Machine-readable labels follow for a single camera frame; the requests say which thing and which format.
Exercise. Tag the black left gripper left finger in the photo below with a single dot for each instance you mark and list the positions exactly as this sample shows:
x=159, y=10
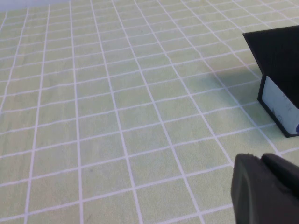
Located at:
x=252, y=196

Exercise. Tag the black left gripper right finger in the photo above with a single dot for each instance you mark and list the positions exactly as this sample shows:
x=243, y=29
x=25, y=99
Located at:
x=285, y=175

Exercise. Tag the black glasses case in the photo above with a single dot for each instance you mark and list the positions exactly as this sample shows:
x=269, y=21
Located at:
x=275, y=53

